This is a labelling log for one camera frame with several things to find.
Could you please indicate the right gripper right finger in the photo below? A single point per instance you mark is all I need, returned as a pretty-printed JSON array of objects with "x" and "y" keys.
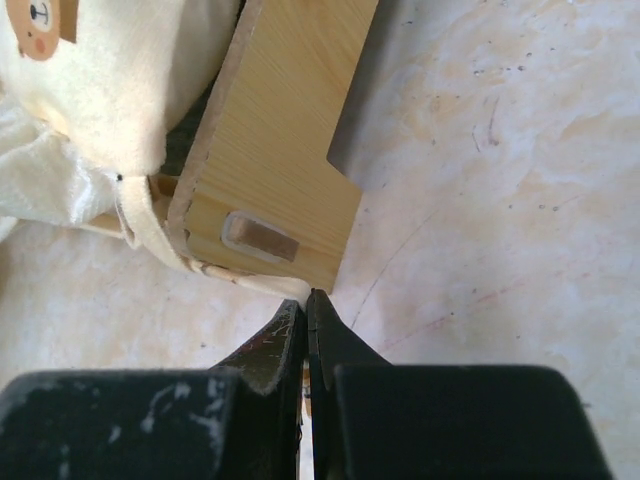
[{"x": 375, "y": 420}]

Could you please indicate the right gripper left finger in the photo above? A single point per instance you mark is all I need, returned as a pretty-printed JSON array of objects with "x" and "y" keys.
[{"x": 240, "y": 419}]

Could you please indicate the wooden pet bed frame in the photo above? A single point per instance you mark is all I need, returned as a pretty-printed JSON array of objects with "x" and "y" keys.
[{"x": 258, "y": 203}]

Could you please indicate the cream animal print cushion cover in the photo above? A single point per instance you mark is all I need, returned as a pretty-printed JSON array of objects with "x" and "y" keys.
[{"x": 89, "y": 92}]

